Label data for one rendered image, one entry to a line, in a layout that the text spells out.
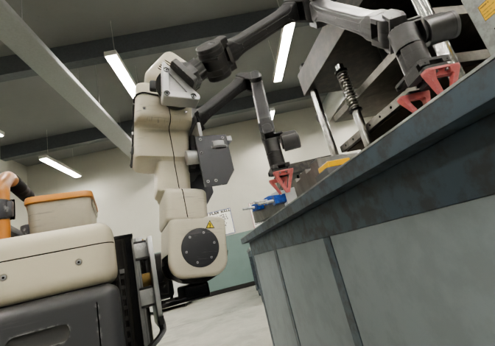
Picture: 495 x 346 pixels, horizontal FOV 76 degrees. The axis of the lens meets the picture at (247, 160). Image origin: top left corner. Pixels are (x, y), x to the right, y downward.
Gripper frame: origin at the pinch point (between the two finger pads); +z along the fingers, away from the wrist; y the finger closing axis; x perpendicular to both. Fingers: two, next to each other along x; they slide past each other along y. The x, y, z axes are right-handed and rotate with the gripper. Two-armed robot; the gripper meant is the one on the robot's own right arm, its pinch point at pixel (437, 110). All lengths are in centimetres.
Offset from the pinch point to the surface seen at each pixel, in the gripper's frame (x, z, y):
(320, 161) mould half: 16.2, -2.8, 30.6
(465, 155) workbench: 12.0, 12.4, -16.8
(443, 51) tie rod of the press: -55, -43, 54
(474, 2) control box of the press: -69, -56, 45
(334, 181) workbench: 20.9, 7.3, 9.9
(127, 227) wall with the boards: 320, -123, 760
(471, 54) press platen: -72, -42, 61
